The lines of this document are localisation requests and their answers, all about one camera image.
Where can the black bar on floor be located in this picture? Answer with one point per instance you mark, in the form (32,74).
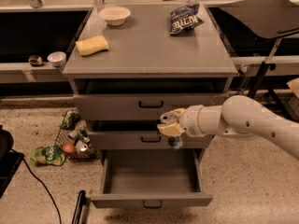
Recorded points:
(80,215)

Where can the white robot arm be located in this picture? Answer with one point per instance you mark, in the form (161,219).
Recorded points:
(238,116)

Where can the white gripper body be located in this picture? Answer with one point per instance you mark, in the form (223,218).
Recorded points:
(190,119)

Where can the red bull can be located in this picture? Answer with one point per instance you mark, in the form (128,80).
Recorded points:
(174,142)

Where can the grey drawer cabinet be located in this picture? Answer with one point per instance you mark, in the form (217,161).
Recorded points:
(143,58)

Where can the blue kettle chips bag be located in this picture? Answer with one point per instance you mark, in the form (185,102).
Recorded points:
(184,19)

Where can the green chip bag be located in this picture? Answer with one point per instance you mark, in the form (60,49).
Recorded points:
(71,117)

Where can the grey open bottom drawer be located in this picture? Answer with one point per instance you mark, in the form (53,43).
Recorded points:
(151,178)

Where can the small white cup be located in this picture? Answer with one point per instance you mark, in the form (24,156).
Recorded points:
(57,58)

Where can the grey top drawer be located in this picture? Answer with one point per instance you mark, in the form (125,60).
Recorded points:
(138,106)

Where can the silver soda can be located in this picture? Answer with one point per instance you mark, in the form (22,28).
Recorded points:
(81,147)

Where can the grey middle drawer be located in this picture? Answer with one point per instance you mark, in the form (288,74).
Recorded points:
(129,140)

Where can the black device left edge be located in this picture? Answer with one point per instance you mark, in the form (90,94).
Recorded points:
(9,160)

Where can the black wire basket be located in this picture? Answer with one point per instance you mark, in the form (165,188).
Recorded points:
(62,139)

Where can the red apple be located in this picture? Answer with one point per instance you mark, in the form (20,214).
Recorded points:
(69,148)

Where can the yellow sponge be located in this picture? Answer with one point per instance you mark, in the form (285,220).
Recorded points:
(91,45)

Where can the green snack pouch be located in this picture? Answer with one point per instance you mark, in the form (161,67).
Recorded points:
(47,156)

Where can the white paper bowl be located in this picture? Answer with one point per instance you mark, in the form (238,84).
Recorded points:
(114,16)

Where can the yellow tape measure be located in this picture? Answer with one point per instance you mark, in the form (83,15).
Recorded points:
(35,60)

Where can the green bottle in basket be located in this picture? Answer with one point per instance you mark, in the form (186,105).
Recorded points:
(81,135)

